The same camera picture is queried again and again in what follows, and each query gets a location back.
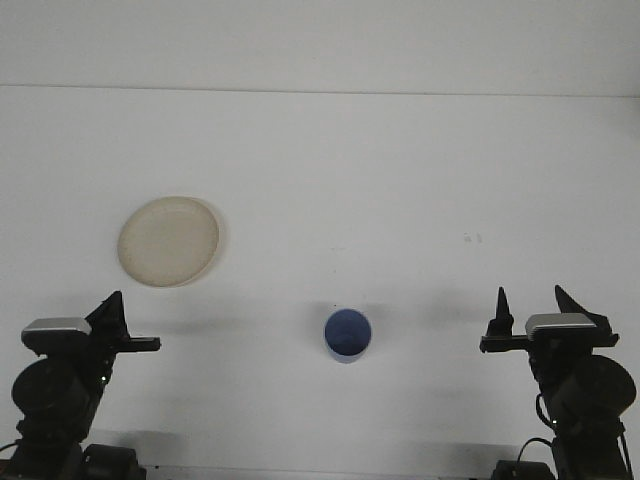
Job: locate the pale blue cup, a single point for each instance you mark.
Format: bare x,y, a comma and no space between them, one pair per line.
347,335

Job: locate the pale round plate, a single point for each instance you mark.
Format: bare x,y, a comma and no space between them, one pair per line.
167,242

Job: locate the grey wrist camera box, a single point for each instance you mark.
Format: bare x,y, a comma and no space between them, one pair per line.
57,327
560,327

